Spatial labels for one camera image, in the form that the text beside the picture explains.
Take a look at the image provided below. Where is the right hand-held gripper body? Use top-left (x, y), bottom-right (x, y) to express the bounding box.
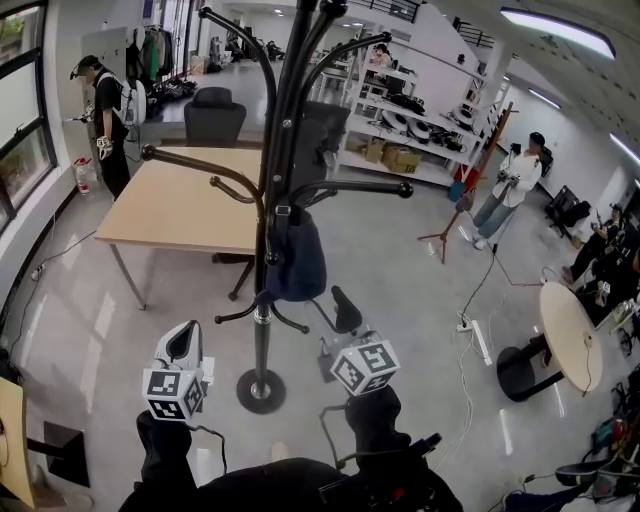
top-left (317, 329), bottom-right (402, 398)

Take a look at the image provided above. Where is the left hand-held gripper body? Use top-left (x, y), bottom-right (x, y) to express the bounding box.
top-left (142, 319), bottom-right (217, 425)

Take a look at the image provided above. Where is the dark blue bag item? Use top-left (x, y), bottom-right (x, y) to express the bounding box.
top-left (264, 202), bottom-right (329, 304)

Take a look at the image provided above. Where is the black metal coat stand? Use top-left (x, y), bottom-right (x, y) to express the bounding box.
top-left (141, 0), bottom-right (414, 415)

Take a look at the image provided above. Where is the person's right forearm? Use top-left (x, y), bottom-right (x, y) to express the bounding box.
top-left (344, 385), bottom-right (412, 471)

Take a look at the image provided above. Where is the person's left forearm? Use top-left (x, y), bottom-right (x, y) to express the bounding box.
top-left (135, 409), bottom-right (197, 501)

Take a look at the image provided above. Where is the black flat stand base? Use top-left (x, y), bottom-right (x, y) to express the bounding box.
top-left (25, 420), bottom-right (92, 489)

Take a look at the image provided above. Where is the wooden coat stand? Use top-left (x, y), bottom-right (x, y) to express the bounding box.
top-left (417, 102), bottom-right (521, 265)

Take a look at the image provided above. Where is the long white power strip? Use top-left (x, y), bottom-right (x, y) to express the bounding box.
top-left (455, 319), bottom-right (494, 366)

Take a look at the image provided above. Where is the person's black clothed torso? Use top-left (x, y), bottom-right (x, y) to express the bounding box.
top-left (118, 433), bottom-right (465, 512)

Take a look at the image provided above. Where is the large cardboard box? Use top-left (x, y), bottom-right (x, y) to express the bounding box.
top-left (381, 142), bottom-right (424, 175)

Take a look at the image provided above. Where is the wooden board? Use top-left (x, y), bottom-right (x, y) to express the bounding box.
top-left (0, 376), bottom-right (37, 509)

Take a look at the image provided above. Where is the rectangular wooden table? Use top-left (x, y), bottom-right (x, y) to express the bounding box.
top-left (94, 146), bottom-right (265, 311)

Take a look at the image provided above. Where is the black mesh office chair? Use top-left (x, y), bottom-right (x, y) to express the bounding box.
top-left (289, 101), bottom-right (352, 202)

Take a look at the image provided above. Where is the round wooden table black base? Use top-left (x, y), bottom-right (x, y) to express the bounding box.
top-left (496, 282), bottom-right (604, 403)

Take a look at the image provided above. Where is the white shelf rack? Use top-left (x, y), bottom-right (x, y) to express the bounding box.
top-left (331, 48), bottom-right (497, 190)

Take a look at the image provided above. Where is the clear water jug red cap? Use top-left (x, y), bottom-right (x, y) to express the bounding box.
top-left (73, 157), bottom-right (99, 197)

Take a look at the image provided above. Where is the black office chair with headrest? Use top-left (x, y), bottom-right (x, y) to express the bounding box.
top-left (183, 87), bottom-right (248, 149)

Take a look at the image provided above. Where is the black padded armchair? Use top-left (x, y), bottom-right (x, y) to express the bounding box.
top-left (544, 185), bottom-right (593, 237)

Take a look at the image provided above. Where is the short ceiling light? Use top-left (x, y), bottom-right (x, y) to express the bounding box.
top-left (528, 88), bottom-right (563, 111)

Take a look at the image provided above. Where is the black framed window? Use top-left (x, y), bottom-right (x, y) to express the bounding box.
top-left (0, 0), bottom-right (57, 232)

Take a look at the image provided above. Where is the clothes rack with garments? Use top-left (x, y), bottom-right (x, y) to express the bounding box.
top-left (124, 24), bottom-right (176, 85)

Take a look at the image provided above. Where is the long ceiling light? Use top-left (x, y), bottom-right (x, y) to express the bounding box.
top-left (499, 6), bottom-right (617, 61)

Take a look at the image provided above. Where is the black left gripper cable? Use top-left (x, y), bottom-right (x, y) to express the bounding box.
top-left (188, 423), bottom-right (229, 475)

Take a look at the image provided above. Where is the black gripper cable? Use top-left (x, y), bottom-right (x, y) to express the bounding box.
top-left (318, 403), bottom-right (362, 470)
top-left (188, 423), bottom-right (229, 475)

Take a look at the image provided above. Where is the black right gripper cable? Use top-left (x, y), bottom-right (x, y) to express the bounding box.
top-left (318, 403), bottom-right (362, 470)

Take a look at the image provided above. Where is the white floor cable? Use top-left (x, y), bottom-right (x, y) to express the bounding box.
top-left (433, 327), bottom-right (476, 471)

